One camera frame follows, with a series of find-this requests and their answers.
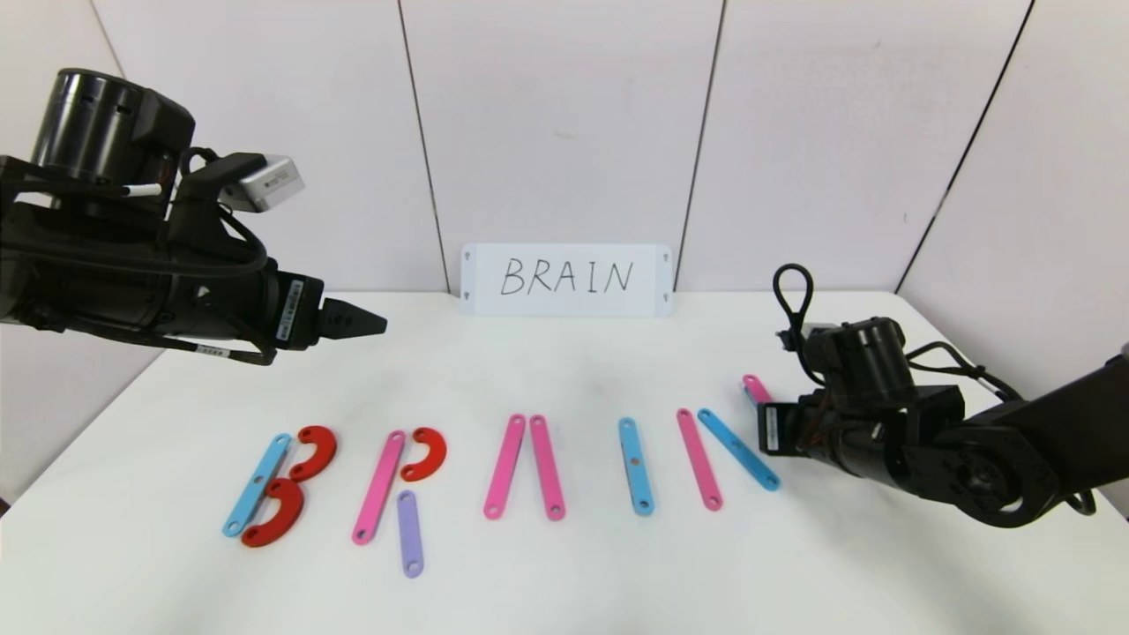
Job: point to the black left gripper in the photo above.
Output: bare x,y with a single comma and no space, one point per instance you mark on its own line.
298,310

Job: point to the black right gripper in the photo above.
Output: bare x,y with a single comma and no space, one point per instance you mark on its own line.
771,429

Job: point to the short blue bar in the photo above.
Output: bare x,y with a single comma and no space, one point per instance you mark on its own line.
739,450

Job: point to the long pink bar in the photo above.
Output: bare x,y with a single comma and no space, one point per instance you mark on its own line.
379,485
699,459
547,467
504,466

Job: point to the red C-shaped piece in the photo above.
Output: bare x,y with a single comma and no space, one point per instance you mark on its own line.
319,450
291,511
432,454

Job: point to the short purple bar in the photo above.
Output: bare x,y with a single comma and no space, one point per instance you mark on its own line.
411,538

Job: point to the orange and black left arm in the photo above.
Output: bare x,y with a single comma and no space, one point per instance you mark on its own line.
88,273

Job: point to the white sign reading BRAIN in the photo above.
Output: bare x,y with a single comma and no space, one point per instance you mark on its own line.
481,300

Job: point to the long blue bar orange underside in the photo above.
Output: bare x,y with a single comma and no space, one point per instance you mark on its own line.
256,485
635,481

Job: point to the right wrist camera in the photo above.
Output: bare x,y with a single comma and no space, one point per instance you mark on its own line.
807,335

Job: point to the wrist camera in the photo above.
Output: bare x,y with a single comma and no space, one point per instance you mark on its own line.
265,181
807,335

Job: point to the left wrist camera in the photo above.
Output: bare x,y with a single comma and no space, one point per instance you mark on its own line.
265,181

